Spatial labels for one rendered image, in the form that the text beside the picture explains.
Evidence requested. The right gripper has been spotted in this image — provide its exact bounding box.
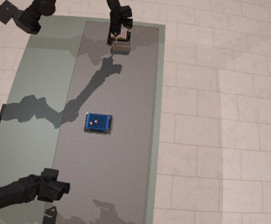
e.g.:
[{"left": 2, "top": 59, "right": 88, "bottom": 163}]
[{"left": 38, "top": 168, "right": 59, "bottom": 202}]

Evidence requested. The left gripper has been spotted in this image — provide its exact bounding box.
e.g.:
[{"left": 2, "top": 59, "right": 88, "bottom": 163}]
[{"left": 109, "top": 21, "right": 120, "bottom": 37}]

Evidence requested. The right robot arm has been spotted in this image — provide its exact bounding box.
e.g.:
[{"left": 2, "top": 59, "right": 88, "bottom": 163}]
[{"left": 0, "top": 174, "right": 70, "bottom": 209}]

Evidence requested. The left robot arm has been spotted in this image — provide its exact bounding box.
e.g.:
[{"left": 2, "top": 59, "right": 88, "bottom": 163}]
[{"left": 18, "top": 0, "right": 133, "bottom": 30}]

